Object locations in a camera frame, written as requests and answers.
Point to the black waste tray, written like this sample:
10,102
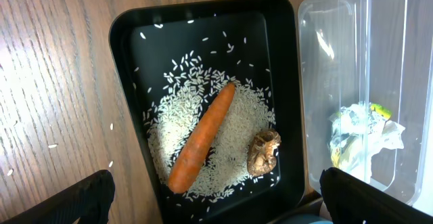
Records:
248,39

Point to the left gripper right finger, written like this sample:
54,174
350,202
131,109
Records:
350,200

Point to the white paper napkin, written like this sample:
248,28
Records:
360,155

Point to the foil snack wrapper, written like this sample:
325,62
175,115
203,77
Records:
350,123

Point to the dried brown mushroom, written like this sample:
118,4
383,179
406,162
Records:
261,159

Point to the light blue bowl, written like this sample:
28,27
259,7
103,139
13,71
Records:
303,219

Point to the orange carrot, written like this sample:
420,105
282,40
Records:
187,167

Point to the pile of white rice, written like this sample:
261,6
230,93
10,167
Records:
189,88

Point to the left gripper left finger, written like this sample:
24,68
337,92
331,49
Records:
87,201

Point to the clear plastic bin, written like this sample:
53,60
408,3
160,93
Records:
372,51

